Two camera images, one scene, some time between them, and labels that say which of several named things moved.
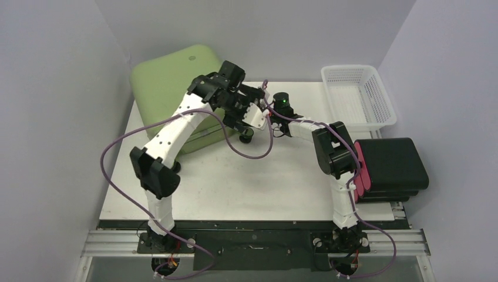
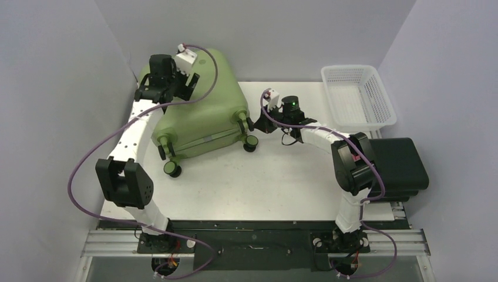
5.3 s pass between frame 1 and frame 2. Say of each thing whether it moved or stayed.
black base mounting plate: stayed
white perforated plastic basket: stayed
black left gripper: moved
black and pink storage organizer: stayed
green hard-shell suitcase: moved
